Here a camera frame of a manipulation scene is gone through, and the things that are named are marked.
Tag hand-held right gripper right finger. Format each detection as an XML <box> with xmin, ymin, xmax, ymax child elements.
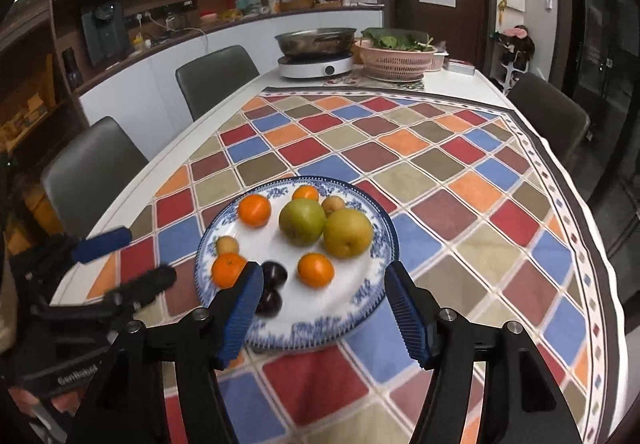
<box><xmin>384</xmin><ymin>261</ymin><xmax>583</xmax><ymax>444</ymax></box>

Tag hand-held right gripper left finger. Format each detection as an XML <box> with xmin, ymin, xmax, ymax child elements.
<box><xmin>75</xmin><ymin>261</ymin><xmax>265</xmax><ymax>444</ymax></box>

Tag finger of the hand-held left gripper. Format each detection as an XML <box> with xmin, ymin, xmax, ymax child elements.
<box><xmin>20</xmin><ymin>227</ymin><xmax>133</xmax><ymax>275</ymax></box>
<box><xmin>37</xmin><ymin>265</ymin><xmax>177</xmax><ymax>322</ymax></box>

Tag dark purple plum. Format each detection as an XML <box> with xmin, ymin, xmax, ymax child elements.
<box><xmin>255</xmin><ymin>288</ymin><xmax>284</xmax><ymax>318</ymax></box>
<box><xmin>262</xmin><ymin>261</ymin><xmax>289</xmax><ymax>290</ymax></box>

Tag blue white porcelain plate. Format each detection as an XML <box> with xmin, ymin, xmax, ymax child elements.
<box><xmin>195</xmin><ymin>177</ymin><xmax>401</xmax><ymax>353</ymax></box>

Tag yellow brown pear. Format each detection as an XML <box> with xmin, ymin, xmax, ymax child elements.
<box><xmin>323</xmin><ymin>209</ymin><xmax>375</xmax><ymax>259</ymax></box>

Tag green pear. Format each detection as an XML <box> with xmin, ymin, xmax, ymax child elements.
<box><xmin>278</xmin><ymin>199</ymin><xmax>327</xmax><ymax>245</ymax></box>

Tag person's left hand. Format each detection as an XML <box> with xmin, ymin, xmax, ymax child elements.
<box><xmin>7</xmin><ymin>386</ymin><xmax>76</xmax><ymax>427</ymax></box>

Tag grey dining chair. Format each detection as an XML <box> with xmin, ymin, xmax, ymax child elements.
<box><xmin>506</xmin><ymin>72</ymin><xmax>592</xmax><ymax>161</ymax></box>
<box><xmin>41</xmin><ymin>117</ymin><xmax>151</xmax><ymax>239</ymax></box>
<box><xmin>175</xmin><ymin>45</ymin><xmax>261</xmax><ymax>121</ymax></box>

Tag colourful checkered tablecloth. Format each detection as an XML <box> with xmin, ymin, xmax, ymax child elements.
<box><xmin>85</xmin><ymin>87</ymin><xmax>632</xmax><ymax>444</ymax></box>

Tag dark bottle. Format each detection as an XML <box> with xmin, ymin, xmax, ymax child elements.
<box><xmin>62</xmin><ymin>48</ymin><xmax>84</xmax><ymax>93</ymax></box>

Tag black kitchen appliance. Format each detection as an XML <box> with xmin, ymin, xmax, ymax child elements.
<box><xmin>81</xmin><ymin>0</ymin><xmax>132</xmax><ymax>68</ymax></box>

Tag patterned placemat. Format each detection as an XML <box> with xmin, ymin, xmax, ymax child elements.
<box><xmin>324</xmin><ymin>74</ymin><xmax>426</xmax><ymax>93</ymax></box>

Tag pink plastic basket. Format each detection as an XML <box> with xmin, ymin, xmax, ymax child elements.
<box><xmin>354</xmin><ymin>40</ymin><xmax>447</xmax><ymax>82</ymax></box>

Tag white induction cooker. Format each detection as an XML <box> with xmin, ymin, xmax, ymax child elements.
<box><xmin>277</xmin><ymin>52</ymin><xmax>356</xmax><ymax>80</ymax></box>

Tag green leafy vegetables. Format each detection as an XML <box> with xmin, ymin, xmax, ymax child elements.
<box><xmin>361</xmin><ymin>27</ymin><xmax>437</xmax><ymax>53</ymax></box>

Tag white rack with plush toys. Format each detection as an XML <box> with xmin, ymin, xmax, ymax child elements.
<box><xmin>492</xmin><ymin>24</ymin><xmax>536</xmax><ymax>93</ymax></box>

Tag steel cooking pot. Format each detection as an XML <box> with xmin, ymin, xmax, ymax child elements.
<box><xmin>274</xmin><ymin>27</ymin><xmax>359</xmax><ymax>58</ymax></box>

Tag dark glass door cabinet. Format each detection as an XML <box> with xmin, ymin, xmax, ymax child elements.
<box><xmin>565</xmin><ymin>0</ymin><xmax>640</xmax><ymax>205</ymax></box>

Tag white cable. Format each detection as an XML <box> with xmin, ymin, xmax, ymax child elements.
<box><xmin>144</xmin><ymin>14</ymin><xmax>209</xmax><ymax>48</ymax></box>

